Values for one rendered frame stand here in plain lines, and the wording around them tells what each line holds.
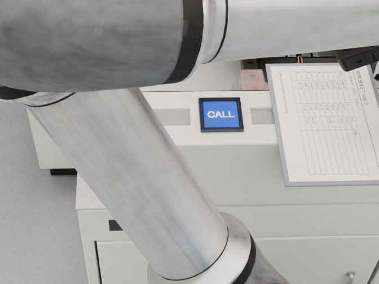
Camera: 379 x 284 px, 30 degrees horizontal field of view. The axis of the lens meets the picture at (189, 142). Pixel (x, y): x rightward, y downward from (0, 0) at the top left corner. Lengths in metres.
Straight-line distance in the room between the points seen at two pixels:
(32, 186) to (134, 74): 1.66
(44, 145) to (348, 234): 1.01
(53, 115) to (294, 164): 0.41
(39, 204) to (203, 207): 1.39
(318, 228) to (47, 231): 1.04
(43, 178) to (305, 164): 1.29
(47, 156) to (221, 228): 1.29
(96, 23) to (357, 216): 0.74
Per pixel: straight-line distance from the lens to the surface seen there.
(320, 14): 0.48
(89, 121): 0.56
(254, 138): 0.91
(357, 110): 0.97
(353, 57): 0.86
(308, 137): 0.92
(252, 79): 1.05
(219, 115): 0.93
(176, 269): 0.68
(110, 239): 1.08
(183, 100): 0.95
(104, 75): 0.42
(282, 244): 1.12
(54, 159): 1.96
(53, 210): 2.01
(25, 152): 2.15
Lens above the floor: 1.66
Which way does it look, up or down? 51 degrees down
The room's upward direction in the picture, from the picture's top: 3 degrees clockwise
